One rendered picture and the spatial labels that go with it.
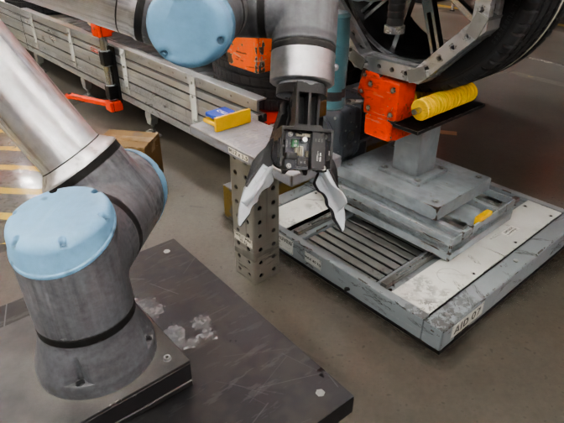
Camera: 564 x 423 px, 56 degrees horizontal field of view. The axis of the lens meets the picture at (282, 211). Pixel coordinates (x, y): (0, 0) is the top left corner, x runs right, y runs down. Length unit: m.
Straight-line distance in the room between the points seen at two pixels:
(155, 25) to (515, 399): 1.13
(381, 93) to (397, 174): 0.32
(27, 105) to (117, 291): 0.32
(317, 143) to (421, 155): 1.03
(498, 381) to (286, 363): 0.63
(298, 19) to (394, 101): 0.80
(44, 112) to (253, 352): 0.53
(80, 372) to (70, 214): 0.24
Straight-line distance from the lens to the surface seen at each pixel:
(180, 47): 0.63
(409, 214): 1.69
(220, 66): 2.25
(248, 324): 1.02
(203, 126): 1.51
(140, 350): 0.88
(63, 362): 0.86
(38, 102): 0.91
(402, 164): 1.75
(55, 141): 0.90
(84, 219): 0.77
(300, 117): 0.72
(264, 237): 1.53
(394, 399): 1.32
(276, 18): 0.75
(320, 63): 0.72
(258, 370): 0.94
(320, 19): 0.74
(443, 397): 1.35
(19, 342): 1.03
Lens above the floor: 0.99
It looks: 31 degrees down
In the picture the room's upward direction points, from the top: straight up
